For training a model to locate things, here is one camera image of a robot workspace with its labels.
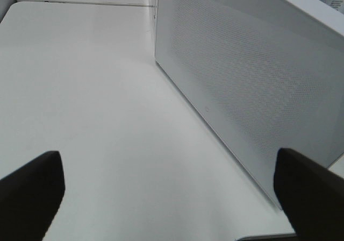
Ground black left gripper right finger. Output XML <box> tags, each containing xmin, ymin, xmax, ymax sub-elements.
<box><xmin>273</xmin><ymin>148</ymin><xmax>343</xmax><ymax>240</ymax></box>

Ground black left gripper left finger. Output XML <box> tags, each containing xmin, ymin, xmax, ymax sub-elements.
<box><xmin>1</xmin><ymin>151</ymin><xmax>66</xmax><ymax>240</ymax></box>

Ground white microwave door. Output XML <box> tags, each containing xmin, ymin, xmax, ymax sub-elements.
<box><xmin>155</xmin><ymin>0</ymin><xmax>343</xmax><ymax>202</ymax></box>

